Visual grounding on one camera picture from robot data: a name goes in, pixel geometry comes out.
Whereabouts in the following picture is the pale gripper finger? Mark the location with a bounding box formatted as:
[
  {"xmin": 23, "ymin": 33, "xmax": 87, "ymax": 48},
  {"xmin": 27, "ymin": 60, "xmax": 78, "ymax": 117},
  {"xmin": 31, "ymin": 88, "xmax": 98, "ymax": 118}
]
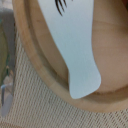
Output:
[{"xmin": 0, "ymin": 9, "xmax": 15, "ymax": 117}]

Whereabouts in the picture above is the beige woven placemat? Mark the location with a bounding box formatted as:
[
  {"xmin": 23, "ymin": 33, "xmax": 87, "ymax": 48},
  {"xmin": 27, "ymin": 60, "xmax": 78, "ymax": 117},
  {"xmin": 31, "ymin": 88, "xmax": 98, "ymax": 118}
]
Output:
[{"xmin": 0, "ymin": 36, "xmax": 128, "ymax": 128}]

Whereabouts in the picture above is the white blue fish toy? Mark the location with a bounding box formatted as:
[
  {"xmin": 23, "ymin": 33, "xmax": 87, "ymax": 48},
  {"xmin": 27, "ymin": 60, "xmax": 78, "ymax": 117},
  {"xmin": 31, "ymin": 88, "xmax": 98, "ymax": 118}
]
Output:
[{"xmin": 38, "ymin": 0, "xmax": 101, "ymax": 99}]

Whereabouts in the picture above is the round wooden plate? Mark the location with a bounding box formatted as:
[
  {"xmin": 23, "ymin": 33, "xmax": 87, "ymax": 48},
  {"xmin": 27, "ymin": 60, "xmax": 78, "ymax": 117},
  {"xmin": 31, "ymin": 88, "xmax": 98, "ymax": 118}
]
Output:
[{"xmin": 12, "ymin": 0, "xmax": 128, "ymax": 113}]

